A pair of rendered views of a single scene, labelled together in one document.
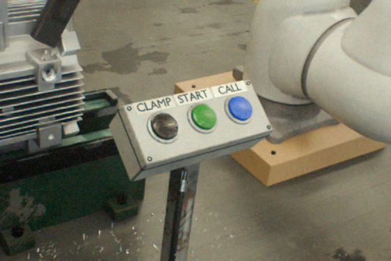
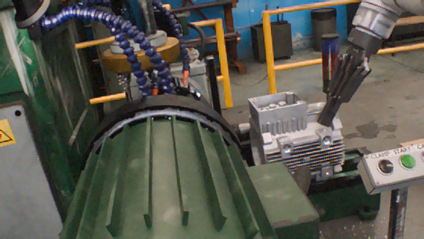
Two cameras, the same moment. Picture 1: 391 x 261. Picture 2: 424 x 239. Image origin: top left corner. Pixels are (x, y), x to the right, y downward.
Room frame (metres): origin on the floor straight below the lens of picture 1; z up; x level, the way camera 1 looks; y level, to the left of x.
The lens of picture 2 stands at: (-0.20, -0.05, 1.49)
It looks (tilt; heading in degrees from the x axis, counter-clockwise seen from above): 23 degrees down; 36
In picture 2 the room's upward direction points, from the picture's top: 10 degrees counter-clockwise
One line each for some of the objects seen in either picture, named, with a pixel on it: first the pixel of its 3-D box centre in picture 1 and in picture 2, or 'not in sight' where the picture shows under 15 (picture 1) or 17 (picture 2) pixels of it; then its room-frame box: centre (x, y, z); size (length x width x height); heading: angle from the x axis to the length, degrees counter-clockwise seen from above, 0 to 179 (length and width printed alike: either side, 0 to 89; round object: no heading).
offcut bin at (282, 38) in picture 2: not in sight; (271, 32); (5.14, 2.17, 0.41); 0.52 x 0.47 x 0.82; 128
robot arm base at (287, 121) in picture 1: (273, 92); not in sight; (1.03, -0.14, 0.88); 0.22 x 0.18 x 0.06; 39
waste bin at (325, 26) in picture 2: not in sight; (324, 29); (5.71, 1.55, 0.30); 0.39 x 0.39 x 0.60
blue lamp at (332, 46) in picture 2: not in sight; (330, 45); (1.06, 0.27, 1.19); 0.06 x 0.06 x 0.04
